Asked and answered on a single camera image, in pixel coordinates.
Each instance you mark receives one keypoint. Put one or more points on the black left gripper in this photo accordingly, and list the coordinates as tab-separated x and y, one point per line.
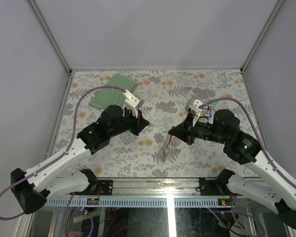
140	122

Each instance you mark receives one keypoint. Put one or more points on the green white striped cloth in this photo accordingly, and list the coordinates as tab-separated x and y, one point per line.
104	98

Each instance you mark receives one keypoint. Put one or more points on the yellow key tag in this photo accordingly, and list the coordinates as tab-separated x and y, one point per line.
202	119

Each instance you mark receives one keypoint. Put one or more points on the aluminium front rail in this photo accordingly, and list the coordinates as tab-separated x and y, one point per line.
124	187

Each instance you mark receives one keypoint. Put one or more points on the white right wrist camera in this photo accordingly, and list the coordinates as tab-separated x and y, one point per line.
193	107

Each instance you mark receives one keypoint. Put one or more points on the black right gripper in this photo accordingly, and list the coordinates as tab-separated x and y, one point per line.
183	130

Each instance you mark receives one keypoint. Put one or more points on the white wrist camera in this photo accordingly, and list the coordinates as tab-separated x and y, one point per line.
193	107
132	102

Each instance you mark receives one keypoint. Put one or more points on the silver keys bunch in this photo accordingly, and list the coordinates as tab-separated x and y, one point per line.
165	147

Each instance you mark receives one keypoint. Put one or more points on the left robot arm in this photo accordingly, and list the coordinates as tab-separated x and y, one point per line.
90	140

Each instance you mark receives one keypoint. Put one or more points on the blue slotted cable duct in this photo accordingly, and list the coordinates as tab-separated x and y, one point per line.
131	202

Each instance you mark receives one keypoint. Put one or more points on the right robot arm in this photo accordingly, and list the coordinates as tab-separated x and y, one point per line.
279	196

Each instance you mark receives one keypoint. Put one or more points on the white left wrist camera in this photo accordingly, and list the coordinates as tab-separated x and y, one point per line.
132	102

